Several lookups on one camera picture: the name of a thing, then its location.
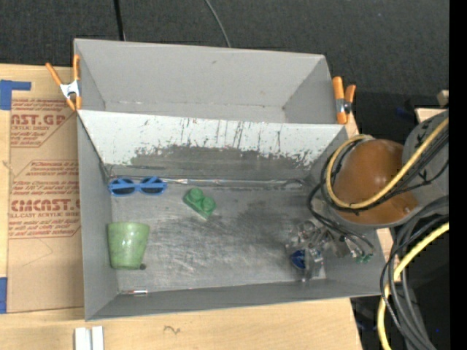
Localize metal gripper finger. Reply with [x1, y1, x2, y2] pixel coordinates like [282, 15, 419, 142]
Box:
[301, 249, 315, 283]
[312, 248, 326, 279]

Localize dark blue round object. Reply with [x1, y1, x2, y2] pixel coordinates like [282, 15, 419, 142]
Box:
[290, 249, 306, 270]

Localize grey metal bin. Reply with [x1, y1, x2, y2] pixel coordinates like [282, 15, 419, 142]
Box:
[72, 37, 387, 322]

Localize green toy brick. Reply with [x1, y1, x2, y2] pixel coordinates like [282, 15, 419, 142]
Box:
[182, 187, 217, 219]

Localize green cup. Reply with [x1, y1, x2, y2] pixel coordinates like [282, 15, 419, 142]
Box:
[106, 221, 151, 271]

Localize blue sunglasses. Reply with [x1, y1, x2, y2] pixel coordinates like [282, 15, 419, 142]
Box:
[107, 176, 169, 198]

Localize brown cardboard board, red print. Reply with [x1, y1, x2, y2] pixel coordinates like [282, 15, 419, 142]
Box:
[0, 63, 87, 315]

